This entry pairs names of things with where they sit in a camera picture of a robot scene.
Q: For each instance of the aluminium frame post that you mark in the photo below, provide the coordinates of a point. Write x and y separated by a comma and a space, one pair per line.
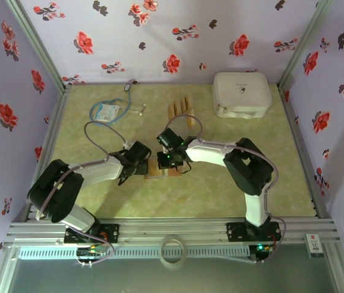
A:
304, 42
41, 45

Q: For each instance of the aluminium side rail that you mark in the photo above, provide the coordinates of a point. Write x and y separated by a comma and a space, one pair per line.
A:
299, 137
56, 122

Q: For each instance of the small white labelled box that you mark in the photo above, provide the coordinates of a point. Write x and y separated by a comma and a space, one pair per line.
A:
314, 245

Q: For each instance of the wooden slatted rack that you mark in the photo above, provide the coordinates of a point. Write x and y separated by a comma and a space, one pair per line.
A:
179, 126

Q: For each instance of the brown leather card holder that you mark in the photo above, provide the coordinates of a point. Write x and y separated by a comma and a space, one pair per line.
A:
173, 173

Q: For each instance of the blue tube stethoscope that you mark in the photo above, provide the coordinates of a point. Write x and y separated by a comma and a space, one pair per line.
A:
127, 86

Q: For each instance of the small green circuit board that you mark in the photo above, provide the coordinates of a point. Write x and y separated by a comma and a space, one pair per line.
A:
265, 248
91, 252

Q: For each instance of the clear tape roll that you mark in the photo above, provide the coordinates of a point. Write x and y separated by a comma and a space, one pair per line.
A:
161, 253

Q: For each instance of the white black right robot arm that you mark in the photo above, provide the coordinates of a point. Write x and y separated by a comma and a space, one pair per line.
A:
208, 149

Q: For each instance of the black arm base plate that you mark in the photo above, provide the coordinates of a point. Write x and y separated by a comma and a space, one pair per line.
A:
236, 232
111, 233

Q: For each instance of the blue white plastic packet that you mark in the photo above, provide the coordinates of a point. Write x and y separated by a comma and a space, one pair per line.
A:
106, 111

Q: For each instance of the aluminium cross rail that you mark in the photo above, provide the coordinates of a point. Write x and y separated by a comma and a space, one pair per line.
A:
175, 229

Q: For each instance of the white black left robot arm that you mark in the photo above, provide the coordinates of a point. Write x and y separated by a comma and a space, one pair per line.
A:
98, 171

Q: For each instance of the white zip case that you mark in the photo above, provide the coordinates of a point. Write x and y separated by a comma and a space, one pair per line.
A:
242, 91

